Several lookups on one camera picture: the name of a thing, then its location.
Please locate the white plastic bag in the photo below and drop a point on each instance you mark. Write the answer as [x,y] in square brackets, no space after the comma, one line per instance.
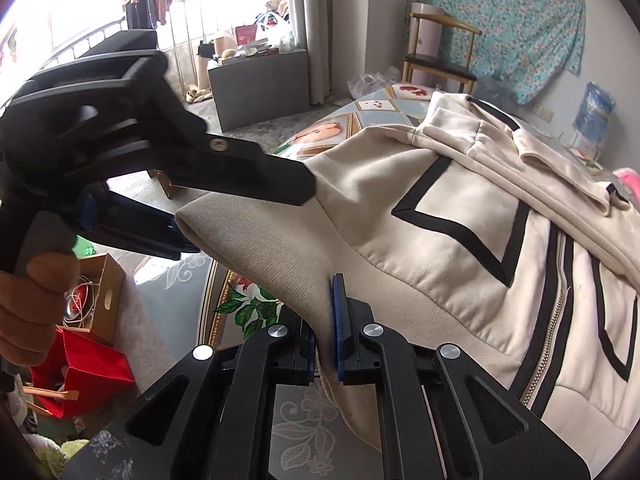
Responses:
[365,84]

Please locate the blue water bottle on dispenser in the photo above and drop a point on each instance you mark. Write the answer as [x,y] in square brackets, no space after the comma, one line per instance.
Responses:
[594,111]

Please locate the cardboard box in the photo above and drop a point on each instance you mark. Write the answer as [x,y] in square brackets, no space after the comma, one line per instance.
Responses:
[92,305]

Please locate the beige jacket with black stripes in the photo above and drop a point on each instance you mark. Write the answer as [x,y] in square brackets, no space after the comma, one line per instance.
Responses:
[450,239]

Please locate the wall power socket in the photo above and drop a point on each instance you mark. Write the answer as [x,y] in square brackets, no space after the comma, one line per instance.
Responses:
[544,114]

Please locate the grey cabinet board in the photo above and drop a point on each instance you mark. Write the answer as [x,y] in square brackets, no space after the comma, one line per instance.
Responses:
[260,88]

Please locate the teal floral wall cloth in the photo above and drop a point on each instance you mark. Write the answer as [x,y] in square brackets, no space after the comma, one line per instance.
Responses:
[524,43]

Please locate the wooden chair black seat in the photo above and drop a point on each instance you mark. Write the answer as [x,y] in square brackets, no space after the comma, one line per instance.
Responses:
[440,64]

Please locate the grey curtain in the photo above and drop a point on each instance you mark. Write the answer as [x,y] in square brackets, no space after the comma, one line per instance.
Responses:
[310,24]

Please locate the fruit pattern bed sheet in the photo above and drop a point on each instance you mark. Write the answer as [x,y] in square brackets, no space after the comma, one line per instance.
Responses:
[300,309]

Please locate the person's left hand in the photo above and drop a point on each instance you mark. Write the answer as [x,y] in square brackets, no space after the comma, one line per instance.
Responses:
[32,307]

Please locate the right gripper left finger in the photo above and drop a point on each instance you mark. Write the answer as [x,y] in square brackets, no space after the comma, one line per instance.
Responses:
[295,359]

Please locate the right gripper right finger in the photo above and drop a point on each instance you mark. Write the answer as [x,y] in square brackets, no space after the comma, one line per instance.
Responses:
[355,363]

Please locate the red paper bag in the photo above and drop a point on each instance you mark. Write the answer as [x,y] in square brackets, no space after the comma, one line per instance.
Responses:
[76,363]

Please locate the pink floral blanket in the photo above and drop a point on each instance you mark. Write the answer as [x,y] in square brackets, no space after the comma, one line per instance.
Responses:
[631,179]

